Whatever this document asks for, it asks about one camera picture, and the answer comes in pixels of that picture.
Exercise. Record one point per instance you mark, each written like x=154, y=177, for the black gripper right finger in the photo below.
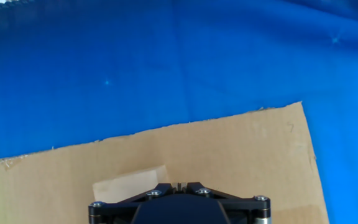
x=247, y=211

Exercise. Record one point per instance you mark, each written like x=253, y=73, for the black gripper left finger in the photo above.
x=113, y=211

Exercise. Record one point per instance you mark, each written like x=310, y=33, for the small wooden block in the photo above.
x=126, y=186

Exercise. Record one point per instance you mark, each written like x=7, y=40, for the brown cardboard sheet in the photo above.
x=244, y=155

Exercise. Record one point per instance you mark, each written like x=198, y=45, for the blue mountain print cloth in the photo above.
x=166, y=62

